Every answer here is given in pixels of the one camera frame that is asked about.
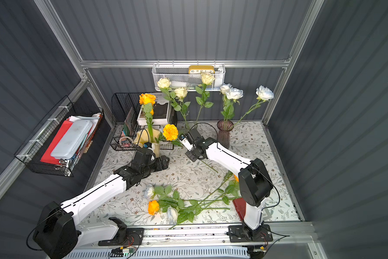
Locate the orange marigold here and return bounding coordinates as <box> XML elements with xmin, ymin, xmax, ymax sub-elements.
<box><xmin>158</xmin><ymin>124</ymin><xmax>179</xmax><ymax>141</ymax></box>

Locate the pale blue rose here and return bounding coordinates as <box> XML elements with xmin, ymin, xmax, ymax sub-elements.
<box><xmin>220</xmin><ymin>84</ymin><xmax>232</xmax><ymax>121</ymax></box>
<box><xmin>226</xmin><ymin>87</ymin><xmax>244</xmax><ymax>120</ymax></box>
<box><xmin>167</xmin><ymin>207</ymin><xmax>178</xmax><ymax>225</ymax></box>
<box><xmin>233</xmin><ymin>85</ymin><xmax>275</xmax><ymax>127</ymax></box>
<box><xmin>144</xmin><ymin>185</ymin><xmax>155</xmax><ymax>200</ymax></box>

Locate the cream white rose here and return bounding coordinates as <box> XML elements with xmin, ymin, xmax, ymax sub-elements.
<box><xmin>157</xmin><ymin>78</ymin><xmax>179</xmax><ymax>112</ymax></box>

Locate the orange rose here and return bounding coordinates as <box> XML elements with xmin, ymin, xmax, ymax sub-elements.
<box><xmin>148</xmin><ymin>200</ymin><xmax>161</xmax><ymax>215</ymax></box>
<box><xmin>140</xmin><ymin>93</ymin><xmax>156</xmax><ymax>142</ymax></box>
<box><xmin>193</xmin><ymin>171</ymin><xmax>242</xmax><ymax>211</ymax></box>

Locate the white rose bud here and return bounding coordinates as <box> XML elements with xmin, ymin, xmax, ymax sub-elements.
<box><xmin>173</xmin><ymin>87</ymin><xmax>191</xmax><ymax>130</ymax></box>

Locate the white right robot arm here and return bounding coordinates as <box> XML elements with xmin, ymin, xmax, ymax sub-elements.
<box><xmin>178</xmin><ymin>128</ymin><xmax>274</xmax><ymax>236</ymax></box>

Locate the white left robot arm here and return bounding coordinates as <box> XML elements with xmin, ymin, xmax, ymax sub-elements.
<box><xmin>27</xmin><ymin>148</ymin><xmax>170</xmax><ymax>259</ymax></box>

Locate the cream yellow ruffled vase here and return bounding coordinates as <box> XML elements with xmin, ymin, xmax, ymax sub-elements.
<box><xmin>133</xmin><ymin>129</ymin><xmax>162</xmax><ymax>158</ymax></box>

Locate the purple glass vase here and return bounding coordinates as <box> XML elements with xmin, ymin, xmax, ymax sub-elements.
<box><xmin>217</xmin><ymin>120</ymin><xmax>234</xmax><ymax>149</ymax></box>

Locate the orange rose front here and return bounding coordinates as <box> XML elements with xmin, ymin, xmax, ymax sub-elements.
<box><xmin>148</xmin><ymin>200</ymin><xmax>161</xmax><ymax>215</ymax></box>

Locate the pale blue rose front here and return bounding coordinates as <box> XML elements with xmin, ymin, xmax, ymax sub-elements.
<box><xmin>167</xmin><ymin>207</ymin><xmax>178</xmax><ymax>225</ymax></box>

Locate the white plastic case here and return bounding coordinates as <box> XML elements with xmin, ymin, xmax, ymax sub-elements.
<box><xmin>51</xmin><ymin>119</ymin><xmax>92</xmax><ymax>160</ymax></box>

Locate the red folder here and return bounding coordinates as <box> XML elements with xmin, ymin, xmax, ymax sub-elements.
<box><xmin>40</xmin><ymin>120</ymin><xmax>73</xmax><ymax>165</ymax></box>

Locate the black wire desk organizer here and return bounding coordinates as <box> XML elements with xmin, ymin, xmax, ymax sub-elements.
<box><xmin>110</xmin><ymin>92</ymin><xmax>178</xmax><ymax>151</ymax></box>

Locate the white mesh wall basket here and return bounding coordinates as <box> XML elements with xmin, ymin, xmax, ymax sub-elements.
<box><xmin>151</xmin><ymin>63</ymin><xmax>226</xmax><ymax>91</ymax></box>

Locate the black wire wall basket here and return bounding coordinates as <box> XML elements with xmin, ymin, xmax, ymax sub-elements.
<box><xmin>15</xmin><ymin>97</ymin><xmax>104</xmax><ymax>177</ymax></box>

